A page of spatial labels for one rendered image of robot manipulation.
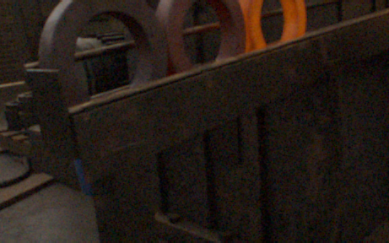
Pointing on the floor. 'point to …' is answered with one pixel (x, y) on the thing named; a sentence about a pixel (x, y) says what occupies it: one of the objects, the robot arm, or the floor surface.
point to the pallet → (17, 127)
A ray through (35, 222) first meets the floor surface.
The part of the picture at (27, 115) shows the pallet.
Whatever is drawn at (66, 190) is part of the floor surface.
